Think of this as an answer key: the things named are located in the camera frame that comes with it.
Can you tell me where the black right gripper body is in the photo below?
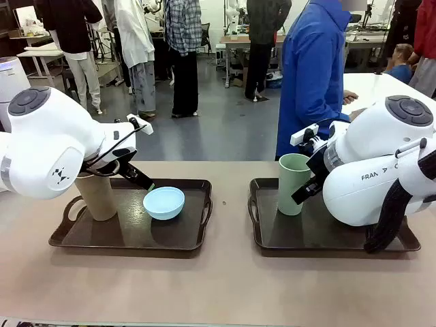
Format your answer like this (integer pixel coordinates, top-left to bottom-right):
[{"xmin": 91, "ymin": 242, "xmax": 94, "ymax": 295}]
[{"xmin": 305, "ymin": 149, "xmax": 329, "ymax": 187}]

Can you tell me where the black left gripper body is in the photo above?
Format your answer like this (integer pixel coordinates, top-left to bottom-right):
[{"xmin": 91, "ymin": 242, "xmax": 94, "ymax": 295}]
[{"xmin": 110, "ymin": 148, "xmax": 143, "ymax": 182}]

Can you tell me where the tall mint green cup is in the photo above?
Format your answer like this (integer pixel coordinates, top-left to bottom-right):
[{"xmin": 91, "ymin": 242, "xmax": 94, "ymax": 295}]
[{"xmin": 278, "ymin": 153, "xmax": 313, "ymax": 217}]

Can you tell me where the light blue bowl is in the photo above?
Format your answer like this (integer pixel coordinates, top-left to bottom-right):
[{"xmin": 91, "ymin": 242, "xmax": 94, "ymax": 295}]
[{"xmin": 142, "ymin": 186, "xmax": 186, "ymax": 221}]

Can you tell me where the tall brown cup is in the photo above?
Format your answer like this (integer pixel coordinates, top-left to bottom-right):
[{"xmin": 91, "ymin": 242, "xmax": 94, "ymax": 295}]
[{"xmin": 74, "ymin": 169, "xmax": 119, "ymax": 222}]

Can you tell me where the person's right forearm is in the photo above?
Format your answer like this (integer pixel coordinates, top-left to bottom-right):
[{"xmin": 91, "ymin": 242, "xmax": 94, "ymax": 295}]
[{"xmin": 318, "ymin": 105, "xmax": 352, "ymax": 125}]

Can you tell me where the dark brown serving tray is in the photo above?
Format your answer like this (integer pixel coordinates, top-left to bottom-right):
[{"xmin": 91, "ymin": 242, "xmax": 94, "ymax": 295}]
[
  {"xmin": 48, "ymin": 177, "xmax": 214, "ymax": 250},
  {"xmin": 247, "ymin": 176, "xmax": 422, "ymax": 258}
]

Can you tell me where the person in blue shirt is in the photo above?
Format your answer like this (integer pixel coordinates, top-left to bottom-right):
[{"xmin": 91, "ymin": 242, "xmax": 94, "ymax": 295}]
[{"xmin": 275, "ymin": 0, "xmax": 359, "ymax": 161}]

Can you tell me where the black stool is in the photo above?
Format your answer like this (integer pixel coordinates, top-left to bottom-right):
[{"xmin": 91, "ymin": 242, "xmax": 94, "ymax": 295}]
[{"xmin": 61, "ymin": 67, "xmax": 80, "ymax": 102}]

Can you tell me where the white rounded table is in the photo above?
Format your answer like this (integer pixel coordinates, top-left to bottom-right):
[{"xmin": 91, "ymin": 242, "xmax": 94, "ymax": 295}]
[{"xmin": 340, "ymin": 72, "xmax": 436, "ymax": 119}]

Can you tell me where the person in white coat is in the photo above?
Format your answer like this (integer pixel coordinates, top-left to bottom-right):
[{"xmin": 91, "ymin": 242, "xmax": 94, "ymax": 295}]
[{"xmin": 114, "ymin": 0, "xmax": 158, "ymax": 120}]

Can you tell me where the seated person in blue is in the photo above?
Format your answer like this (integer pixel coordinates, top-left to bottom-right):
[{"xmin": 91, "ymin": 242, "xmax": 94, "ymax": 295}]
[{"xmin": 384, "ymin": 43, "xmax": 415, "ymax": 84}]

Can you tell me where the white desk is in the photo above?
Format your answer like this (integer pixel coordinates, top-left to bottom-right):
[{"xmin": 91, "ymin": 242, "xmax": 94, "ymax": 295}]
[{"xmin": 16, "ymin": 42, "xmax": 66, "ymax": 87}]

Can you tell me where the white air purifier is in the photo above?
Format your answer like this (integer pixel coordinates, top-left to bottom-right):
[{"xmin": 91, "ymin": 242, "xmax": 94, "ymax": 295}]
[{"xmin": 0, "ymin": 57, "xmax": 31, "ymax": 134}]

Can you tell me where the person in plaid shirt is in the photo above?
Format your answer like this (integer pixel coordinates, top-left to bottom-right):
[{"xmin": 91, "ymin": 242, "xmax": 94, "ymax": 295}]
[{"xmin": 163, "ymin": 0, "xmax": 204, "ymax": 119}]

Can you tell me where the black office chair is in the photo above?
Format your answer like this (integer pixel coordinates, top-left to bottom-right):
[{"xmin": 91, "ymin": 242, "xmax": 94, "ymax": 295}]
[{"xmin": 200, "ymin": 22, "xmax": 213, "ymax": 56}]

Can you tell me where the person in black jacket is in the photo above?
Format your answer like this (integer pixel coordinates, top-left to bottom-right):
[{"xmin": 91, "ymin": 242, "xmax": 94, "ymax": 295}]
[{"xmin": 33, "ymin": 0, "xmax": 104, "ymax": 114}]

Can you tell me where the brown topped workbench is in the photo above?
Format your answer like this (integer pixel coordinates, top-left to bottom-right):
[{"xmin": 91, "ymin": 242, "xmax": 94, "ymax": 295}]
[{"xmin": 217, "ymin": 33, "xmax": 287, "ymax": 90}]

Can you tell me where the person in black clothes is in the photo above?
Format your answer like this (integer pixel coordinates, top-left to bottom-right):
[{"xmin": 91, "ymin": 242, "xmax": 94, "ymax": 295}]
[{"xmin": 244, "ymin": 0, "xmax": 293, "ymax": 103}]

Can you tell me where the person in red jacket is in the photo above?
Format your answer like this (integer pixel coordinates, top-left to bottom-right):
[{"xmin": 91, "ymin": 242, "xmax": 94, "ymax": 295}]
[{"xmin": 407, "ymin": 0, "xmax": 436, "ymax": 98}]

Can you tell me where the thin black camera cable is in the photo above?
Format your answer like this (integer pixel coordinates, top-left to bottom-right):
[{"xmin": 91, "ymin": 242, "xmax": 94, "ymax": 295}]
[{"xmin": 81, "ymin": 117, "xmax": 148, "ymax": 178}]

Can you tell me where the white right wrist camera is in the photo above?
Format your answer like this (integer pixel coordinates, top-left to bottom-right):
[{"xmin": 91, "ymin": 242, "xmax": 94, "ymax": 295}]
[{"xmin": 290, "ymin": 124, "xmax": 320, "ymax": 146}]

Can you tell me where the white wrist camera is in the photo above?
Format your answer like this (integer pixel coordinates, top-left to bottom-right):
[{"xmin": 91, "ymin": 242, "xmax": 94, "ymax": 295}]
[
  {"xmin": 290, "ymin": 124, "xmax": 320, "ymax": 146},
  {"xmin": 126, "ymin": 114, "xmax": 153, "ymax": 135}
]

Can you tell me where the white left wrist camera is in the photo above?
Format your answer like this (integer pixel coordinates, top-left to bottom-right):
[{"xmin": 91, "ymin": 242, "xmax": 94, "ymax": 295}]
[{"xmin": 126, "ymin": 114, "xmax": 153, "ymax": 135}]

